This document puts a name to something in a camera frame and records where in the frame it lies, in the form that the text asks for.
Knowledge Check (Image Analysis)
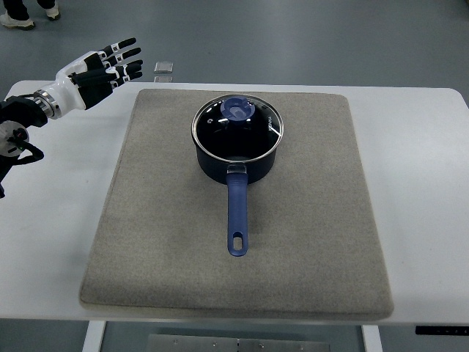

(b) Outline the beige felt mat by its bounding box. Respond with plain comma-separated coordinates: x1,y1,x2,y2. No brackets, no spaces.
79,89,394,320

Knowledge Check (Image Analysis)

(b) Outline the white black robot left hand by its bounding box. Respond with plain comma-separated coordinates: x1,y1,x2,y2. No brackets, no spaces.
33,37,143,120

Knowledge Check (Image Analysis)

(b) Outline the person's white shoe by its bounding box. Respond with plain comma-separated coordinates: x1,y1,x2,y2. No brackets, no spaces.
45,5,61,21
1,12,35,31

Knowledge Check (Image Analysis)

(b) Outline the black table control panel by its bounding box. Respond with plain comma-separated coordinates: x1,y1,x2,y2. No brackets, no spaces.
415,326,469,336

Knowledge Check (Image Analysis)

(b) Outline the dark blue saucepan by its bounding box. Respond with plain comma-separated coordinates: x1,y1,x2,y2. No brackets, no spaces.
191,94,285,258

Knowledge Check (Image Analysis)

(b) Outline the white table leg left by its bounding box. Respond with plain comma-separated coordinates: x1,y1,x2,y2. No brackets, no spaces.
81,320,106,352

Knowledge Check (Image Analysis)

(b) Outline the white table leg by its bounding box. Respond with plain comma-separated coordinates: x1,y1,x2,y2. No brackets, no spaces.
361,325,383,352
81,320,106,352

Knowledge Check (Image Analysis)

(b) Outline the person's left white shoe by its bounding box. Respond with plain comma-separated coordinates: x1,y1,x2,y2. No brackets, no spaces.
1,12,35,31

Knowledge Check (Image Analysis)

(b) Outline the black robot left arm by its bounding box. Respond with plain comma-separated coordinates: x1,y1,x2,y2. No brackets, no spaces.
1,95,48,181

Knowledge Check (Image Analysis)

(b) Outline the metal floor socket plate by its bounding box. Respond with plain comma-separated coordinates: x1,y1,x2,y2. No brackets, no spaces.
154,62,174,73

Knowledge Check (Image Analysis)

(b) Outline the glass pot lid blue knob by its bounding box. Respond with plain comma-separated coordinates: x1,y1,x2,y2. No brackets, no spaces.
191,94,284,161

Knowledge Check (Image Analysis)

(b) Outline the white table leg right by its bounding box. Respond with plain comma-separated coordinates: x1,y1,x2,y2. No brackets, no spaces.
361,325,383,352

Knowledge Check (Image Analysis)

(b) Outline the person's right white shoe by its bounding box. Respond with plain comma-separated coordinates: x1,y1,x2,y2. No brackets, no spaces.
45,5,61,21

